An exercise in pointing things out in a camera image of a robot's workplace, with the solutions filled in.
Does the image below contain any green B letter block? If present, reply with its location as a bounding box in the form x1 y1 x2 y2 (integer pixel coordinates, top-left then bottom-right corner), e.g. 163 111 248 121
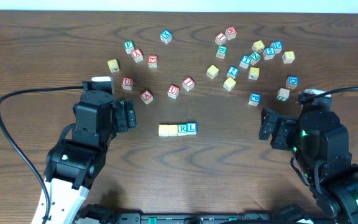
216 45 227 58

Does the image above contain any blue L letter block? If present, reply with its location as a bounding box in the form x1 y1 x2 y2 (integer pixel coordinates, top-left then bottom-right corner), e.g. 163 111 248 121
186 122 198 135

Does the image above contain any yellow block beside R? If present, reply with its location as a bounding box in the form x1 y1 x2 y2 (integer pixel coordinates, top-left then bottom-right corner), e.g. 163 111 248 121
223 77 236 91

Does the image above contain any red A letter block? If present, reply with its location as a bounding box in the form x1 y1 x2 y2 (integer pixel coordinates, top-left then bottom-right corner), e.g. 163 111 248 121
140 90 154 105

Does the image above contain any red I block top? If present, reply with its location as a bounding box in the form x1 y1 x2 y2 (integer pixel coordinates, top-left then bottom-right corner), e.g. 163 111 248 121
215 32 227 45

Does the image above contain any blue X letter block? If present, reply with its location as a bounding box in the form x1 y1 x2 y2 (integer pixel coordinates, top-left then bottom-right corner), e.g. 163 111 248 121
160 30 172 44

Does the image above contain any yellow C letter block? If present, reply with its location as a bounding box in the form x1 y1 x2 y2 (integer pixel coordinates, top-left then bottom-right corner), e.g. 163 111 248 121
158 124 168 137

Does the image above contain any yellow block top right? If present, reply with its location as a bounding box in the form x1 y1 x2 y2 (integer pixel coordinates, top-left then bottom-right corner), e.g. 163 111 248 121
252 40 265 53

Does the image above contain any yellow 8 number block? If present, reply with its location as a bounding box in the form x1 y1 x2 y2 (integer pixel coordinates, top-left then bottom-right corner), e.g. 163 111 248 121
282 51 295 64

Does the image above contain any red E letter block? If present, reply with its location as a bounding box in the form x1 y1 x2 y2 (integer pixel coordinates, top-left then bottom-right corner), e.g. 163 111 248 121
148 55 158 68

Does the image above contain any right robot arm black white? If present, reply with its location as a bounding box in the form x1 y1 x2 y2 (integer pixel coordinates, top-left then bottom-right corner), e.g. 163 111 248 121
259 105 358 223

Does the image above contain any yellow block far left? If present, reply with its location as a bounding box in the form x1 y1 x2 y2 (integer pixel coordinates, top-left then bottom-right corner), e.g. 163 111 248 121
108 59 120 73

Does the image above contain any blue P letter block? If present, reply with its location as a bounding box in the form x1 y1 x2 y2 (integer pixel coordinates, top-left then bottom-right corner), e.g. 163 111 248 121
249 93 261 106

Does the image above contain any yellow O letter block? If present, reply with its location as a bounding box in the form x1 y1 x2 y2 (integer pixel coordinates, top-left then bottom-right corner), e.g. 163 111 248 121
168 124 178 136

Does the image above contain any red i block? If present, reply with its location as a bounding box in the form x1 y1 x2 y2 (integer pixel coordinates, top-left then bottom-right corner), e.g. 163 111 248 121
182 77 195 91
215 32 227 45

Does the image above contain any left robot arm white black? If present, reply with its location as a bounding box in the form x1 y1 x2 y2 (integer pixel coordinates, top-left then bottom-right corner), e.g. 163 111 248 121
32 90 136 223

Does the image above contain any blue 2 number block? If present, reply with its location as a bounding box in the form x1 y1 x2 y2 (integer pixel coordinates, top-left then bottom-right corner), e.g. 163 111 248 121
226 66 239 79

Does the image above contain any green Z letter block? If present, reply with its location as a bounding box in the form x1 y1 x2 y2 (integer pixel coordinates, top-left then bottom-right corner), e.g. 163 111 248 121
250 52 261 65

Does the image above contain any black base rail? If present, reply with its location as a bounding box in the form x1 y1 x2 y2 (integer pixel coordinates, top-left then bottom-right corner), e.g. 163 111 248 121
73 212 312 224

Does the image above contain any red I block middle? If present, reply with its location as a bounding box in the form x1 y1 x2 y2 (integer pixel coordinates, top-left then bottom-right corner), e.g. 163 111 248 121
182 77 195 91

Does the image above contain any red U letter block left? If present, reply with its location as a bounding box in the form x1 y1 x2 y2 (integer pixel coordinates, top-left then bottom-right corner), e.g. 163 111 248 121
122 77 134 90

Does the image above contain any blue D block top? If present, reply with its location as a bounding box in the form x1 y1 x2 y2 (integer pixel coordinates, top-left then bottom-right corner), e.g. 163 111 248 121
270 41 283 54

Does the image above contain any blue 5 number block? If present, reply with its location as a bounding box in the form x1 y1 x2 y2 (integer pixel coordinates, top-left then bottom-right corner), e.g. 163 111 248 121
263 47 275 60

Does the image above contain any red X letter block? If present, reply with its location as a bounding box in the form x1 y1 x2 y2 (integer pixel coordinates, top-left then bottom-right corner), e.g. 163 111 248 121
131 49 144 63

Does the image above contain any yellow block centre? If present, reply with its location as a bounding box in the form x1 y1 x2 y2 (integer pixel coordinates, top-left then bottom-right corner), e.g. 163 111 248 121
206 65 219 79

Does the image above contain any red U letter block middle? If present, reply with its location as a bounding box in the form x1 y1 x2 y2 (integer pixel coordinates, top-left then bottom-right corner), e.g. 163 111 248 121
167 85 180 99

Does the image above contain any blue d block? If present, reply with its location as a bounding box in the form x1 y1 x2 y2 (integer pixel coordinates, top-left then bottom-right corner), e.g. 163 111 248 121
270 41 283 54
285 76 299 90

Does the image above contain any white green block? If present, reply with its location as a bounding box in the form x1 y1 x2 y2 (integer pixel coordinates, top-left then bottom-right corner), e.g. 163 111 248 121
277 88 290 101

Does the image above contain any red M letter block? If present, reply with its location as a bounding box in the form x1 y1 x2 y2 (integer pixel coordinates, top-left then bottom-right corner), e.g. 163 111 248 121
225 26 237 40

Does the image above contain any red u letter block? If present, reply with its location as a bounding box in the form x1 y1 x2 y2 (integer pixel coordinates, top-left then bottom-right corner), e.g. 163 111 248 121
167 85 180 99
122 77 134 90

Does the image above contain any blue D block right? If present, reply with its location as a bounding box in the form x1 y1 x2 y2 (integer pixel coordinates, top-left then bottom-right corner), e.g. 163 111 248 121
285 76 299 90

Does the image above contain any yellow block right middle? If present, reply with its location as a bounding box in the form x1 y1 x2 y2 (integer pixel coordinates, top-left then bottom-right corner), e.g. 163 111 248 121
248 67 260 80

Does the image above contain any green F letter block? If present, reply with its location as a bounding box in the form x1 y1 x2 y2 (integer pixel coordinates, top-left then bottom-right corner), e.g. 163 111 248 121
124 40 135 54

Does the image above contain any blue T letter block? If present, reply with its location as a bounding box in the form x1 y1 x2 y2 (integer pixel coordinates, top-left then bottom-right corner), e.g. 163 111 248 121
239 55 251 69

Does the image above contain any green R letter block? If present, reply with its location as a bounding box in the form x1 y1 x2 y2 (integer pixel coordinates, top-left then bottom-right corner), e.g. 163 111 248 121
178 124 187 136

